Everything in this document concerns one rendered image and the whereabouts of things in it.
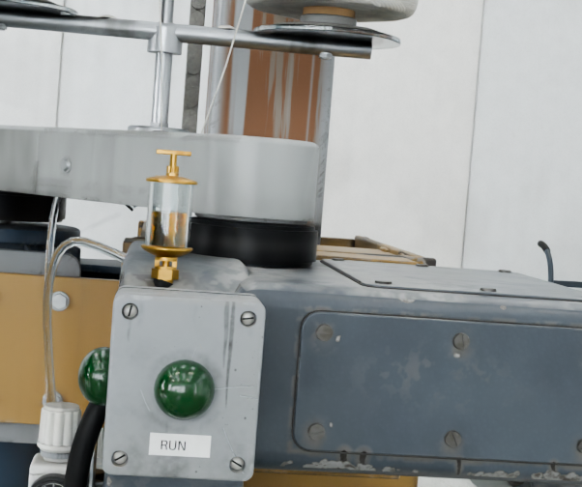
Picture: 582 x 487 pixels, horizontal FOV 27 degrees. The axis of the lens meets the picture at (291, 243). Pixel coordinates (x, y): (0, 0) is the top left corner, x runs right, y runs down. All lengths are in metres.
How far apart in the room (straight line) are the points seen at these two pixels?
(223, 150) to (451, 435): 0.23
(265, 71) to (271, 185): 0.39
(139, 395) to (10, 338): 0.44
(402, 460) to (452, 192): 5.32
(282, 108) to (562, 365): 0.53
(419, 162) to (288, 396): 5.30
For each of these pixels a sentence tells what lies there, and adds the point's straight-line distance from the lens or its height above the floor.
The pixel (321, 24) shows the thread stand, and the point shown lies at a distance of 0.95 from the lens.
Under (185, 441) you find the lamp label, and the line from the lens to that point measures 0.61.
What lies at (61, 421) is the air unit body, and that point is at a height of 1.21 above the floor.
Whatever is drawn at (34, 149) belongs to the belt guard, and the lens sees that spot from 0.93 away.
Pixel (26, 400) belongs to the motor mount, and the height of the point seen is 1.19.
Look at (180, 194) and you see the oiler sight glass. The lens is 0.67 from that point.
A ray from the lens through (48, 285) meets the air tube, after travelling 0.80.
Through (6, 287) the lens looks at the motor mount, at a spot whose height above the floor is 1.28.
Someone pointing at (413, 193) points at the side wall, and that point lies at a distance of 5.94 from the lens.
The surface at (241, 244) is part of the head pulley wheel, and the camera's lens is 0.76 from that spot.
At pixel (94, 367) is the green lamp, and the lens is 0.61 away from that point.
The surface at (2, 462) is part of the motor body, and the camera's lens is 1.10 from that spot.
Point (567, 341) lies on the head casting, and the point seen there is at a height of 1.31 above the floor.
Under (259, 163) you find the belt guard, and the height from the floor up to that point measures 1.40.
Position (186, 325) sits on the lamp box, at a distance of 0.60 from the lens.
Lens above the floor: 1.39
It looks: 3 degrees down
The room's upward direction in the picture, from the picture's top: 4 degrees clockwise
